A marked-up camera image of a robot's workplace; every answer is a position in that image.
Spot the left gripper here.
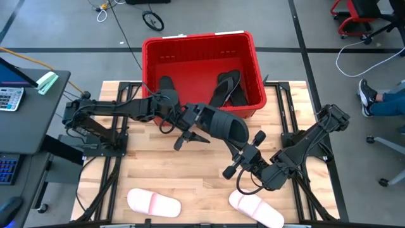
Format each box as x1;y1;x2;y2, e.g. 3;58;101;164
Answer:
174;101;211;152

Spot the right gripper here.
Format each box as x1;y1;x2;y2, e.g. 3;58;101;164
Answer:
223;130;270;181

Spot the black slide sandal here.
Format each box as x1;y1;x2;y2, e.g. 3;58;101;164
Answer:
208;70;242;108
217;72;249;107
197;105;251;150
158;75;176;94

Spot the pink slide sandal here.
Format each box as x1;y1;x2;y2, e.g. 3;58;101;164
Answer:
228;189;285;228
127;187;182;219

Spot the red plastic bin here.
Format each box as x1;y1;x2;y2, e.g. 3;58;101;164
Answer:
141;30;267;127

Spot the person's shoe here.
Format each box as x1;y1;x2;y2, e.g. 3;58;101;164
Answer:
358;79;378;118

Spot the black box beside desk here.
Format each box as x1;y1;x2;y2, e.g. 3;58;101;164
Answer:
40;134;85;166

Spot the grey office chair base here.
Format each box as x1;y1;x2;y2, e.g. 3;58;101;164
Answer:
366;134;405;187

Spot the person's leg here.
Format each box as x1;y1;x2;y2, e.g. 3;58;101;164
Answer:
370;80;405;117

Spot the mint green stapler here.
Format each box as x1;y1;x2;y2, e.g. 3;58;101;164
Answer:
35;71;59;96

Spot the dark grey desk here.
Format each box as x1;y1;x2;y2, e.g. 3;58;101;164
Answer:
0;68;71;228

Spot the grey calculator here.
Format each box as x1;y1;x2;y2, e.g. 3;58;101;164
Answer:
0;87;25;112

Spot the black monitor with blue screen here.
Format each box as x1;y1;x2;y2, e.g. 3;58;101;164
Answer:
0;56;39;88

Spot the black office chair base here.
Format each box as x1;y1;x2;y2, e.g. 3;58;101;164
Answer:
363;0;405;58

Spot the black keyboard with blue backlight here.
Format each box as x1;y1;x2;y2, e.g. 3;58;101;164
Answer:
0;153;22;186

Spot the black computer mouse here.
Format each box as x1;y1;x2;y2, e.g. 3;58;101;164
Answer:
0;196;23;227

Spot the black right gripper cable loop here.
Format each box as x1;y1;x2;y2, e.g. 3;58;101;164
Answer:
235;164;266;196

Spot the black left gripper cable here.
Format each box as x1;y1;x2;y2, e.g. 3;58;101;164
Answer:
157;103;180;135

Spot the black table edge rail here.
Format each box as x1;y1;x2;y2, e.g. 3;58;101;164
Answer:
31;218;405;228

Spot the coiled black cable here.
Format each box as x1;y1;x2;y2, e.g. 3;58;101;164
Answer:
141;10;165;32

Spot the long black floor cable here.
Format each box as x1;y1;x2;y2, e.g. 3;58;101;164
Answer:
107;0;143;70

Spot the long white cable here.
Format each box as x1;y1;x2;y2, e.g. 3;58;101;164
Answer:
335;40;405;79

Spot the white cable with yellow plug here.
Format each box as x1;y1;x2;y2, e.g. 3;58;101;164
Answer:
96;2;109;23

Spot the red frame chair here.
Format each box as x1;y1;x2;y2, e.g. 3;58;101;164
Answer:
330;0;380;41

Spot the orange cable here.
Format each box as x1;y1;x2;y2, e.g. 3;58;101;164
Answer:
0;46;92;99

